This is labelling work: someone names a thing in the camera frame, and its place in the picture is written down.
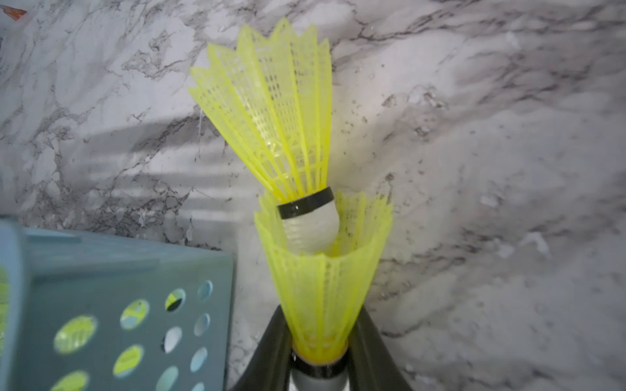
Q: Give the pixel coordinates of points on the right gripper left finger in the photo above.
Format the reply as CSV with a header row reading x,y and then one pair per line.
x,y
270,366

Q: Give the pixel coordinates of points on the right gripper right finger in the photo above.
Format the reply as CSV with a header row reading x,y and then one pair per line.
x,y
370,364

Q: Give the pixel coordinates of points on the yellow shuttlecock nested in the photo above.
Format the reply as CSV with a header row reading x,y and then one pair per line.
x,y
322,265

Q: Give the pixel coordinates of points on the light blue plastic storage basket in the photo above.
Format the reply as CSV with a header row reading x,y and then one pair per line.
x,y
129,314

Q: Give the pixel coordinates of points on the yellow shuttlecock top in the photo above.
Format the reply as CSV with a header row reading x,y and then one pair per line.
x,y
271,99

